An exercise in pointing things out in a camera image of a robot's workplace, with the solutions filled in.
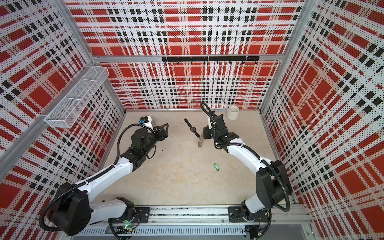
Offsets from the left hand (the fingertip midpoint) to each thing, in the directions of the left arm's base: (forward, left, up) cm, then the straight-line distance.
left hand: (167, 125), depth 82 cm
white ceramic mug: (+26, -43, -17) cm, 53 cm away
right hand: (+2, -23, -5) cm, 24 cm away
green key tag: (-14, -28, -23) cm, 40 cm away
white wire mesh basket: (+14, +64, -1) cm, 66 cm away
